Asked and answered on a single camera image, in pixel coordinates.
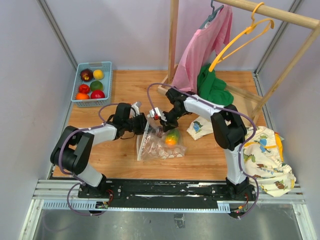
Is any yellow hanger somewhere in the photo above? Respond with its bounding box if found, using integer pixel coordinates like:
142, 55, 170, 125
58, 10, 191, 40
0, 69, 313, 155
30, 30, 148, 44
208, 1, 275, 73

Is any green cloth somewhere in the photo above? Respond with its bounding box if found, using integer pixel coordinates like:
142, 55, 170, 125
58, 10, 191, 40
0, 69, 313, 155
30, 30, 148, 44
197, 64, 234, 106

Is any teal hanger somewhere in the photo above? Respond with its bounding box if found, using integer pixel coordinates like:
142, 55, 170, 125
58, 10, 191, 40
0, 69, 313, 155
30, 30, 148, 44
199, 0, 224, 30

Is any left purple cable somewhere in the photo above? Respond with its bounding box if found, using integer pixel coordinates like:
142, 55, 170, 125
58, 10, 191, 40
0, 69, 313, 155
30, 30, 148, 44
58, 103, 121, 217

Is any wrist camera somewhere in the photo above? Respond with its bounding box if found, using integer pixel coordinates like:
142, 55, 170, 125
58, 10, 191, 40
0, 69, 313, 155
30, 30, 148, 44
147, 107, 167, 122
130, 101, 142, 118

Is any yellow fake fruit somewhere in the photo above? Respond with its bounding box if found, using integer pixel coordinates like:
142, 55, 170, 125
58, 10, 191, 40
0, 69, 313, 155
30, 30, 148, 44
93, 69, 105, 81

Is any red fake fruit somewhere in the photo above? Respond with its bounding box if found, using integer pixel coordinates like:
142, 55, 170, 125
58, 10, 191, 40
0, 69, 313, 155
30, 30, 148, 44
90, 89, 106, 99

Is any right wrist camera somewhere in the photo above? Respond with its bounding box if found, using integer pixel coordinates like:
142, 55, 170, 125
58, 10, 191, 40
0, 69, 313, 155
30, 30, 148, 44
147, 107, 167, 122

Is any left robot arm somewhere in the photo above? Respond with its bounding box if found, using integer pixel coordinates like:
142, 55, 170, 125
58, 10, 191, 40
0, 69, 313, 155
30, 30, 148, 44
50, 101, 147, 198

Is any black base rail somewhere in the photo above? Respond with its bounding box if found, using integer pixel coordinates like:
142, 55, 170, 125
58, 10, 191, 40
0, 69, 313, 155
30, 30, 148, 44
77, 178, 257, 213

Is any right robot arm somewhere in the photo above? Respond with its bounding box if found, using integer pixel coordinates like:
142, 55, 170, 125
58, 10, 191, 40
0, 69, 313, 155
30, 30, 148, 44
160, 88, 249, 200

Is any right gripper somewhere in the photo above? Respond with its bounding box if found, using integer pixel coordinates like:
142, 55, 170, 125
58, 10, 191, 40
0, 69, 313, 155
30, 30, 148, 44
158, 107, 185, 133

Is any round green fake fruit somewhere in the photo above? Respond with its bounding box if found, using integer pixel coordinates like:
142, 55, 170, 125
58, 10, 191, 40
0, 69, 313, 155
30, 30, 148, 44
90, 80, 104, 92

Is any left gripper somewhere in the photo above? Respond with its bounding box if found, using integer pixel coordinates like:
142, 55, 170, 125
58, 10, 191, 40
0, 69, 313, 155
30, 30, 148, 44
124, 113, 156, 136

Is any dark red fake apple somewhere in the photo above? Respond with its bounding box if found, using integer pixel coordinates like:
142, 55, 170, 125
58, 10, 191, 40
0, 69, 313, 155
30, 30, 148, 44
80, 68, 94, 82

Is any pink shirt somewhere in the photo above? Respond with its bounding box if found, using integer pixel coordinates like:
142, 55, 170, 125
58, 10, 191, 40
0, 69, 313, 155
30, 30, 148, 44
171, 5, 233, 93

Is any light blue plastic basket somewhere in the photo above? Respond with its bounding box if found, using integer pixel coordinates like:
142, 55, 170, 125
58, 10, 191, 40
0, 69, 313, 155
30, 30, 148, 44
71, 61, 113, 108

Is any wooden clothes rack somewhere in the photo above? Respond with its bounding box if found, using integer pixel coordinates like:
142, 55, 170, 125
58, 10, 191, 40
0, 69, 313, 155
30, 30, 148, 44
157, 0, 320, 121

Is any clear zip top bag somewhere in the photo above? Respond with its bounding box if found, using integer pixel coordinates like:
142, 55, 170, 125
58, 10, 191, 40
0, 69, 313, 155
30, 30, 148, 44
136, 117, 187, 162

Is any dinosaur print cloth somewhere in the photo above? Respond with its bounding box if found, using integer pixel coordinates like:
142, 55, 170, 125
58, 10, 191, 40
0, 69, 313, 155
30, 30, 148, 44
186, 119, 297, 198

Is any small dark purple fake fruit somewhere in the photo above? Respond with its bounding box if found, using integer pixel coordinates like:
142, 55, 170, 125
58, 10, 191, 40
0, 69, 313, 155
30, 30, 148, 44
155, 126, 164, 138

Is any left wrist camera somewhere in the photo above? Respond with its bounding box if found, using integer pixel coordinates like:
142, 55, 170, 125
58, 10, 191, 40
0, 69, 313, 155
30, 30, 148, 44
130, 101, 142, 118

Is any orange round fake fruit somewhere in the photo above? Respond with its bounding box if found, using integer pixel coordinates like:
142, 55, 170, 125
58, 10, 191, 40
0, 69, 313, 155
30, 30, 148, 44
75, 92, 90, 101

